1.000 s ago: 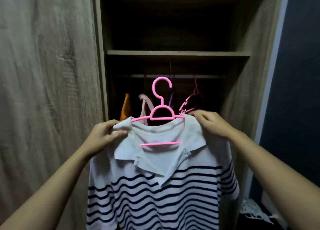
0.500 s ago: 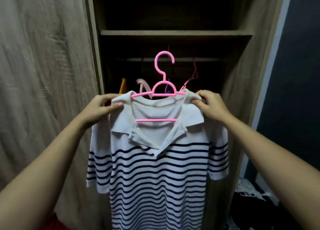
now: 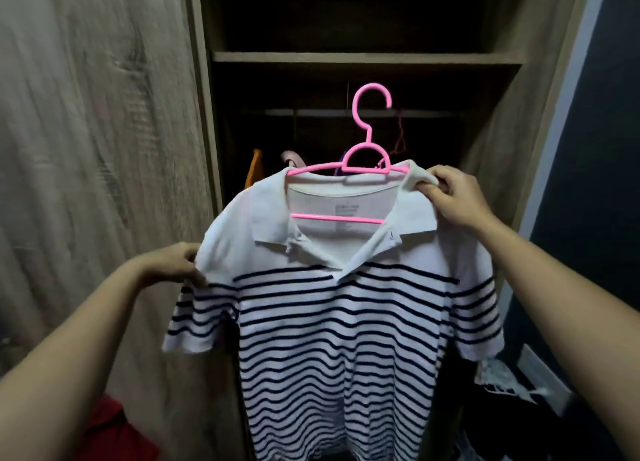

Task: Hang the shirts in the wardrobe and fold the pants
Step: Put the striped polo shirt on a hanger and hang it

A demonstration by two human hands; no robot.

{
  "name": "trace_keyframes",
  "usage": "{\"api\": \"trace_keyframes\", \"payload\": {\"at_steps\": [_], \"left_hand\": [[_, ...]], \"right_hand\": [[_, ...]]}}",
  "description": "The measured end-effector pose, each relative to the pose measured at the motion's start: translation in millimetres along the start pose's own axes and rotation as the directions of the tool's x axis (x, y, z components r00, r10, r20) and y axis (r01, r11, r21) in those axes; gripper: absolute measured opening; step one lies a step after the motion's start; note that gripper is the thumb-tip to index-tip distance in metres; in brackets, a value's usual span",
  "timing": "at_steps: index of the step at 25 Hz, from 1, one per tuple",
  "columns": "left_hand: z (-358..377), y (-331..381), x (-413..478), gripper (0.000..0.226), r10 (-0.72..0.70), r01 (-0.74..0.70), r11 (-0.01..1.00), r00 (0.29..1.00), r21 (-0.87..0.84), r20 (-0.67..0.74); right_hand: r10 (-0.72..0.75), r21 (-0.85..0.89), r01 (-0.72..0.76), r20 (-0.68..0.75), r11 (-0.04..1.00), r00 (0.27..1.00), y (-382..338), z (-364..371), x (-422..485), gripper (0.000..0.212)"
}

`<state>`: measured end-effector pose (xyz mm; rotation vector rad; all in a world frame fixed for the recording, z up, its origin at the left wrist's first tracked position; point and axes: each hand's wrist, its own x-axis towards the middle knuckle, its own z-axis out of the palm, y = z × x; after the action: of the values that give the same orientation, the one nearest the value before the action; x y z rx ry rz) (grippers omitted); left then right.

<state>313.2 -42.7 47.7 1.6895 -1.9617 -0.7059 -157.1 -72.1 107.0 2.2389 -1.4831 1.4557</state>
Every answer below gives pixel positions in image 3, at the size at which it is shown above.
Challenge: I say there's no red polo shirt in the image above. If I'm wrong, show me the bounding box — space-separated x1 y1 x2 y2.
75 395 161 461

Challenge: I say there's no orange t-shirt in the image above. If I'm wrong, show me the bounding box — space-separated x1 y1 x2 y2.
243 149 265 190

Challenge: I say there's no person's left forearm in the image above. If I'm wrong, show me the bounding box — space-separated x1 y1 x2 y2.
0 258 151 461

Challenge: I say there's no person's right forearm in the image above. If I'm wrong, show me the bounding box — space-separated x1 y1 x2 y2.
475 215 640 461

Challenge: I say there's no black bag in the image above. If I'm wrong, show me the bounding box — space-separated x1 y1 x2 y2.
459 385 626 461

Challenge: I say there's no person's right hand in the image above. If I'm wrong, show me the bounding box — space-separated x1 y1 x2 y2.
415 164 496 234

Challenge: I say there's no white wall socket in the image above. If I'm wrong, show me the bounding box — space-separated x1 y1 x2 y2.
517 344 573 416

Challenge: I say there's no person's left hand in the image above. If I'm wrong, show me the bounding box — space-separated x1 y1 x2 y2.
135 242 209 289

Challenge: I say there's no white striped shirt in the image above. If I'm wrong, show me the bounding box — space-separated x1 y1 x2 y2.
162 159 505 461

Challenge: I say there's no wooden wardrobe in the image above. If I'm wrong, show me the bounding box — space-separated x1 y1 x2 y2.
0 0 596 461

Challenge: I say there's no pink plastic hanger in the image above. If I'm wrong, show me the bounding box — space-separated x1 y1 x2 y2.
286 83 411 225
377 109 407 169

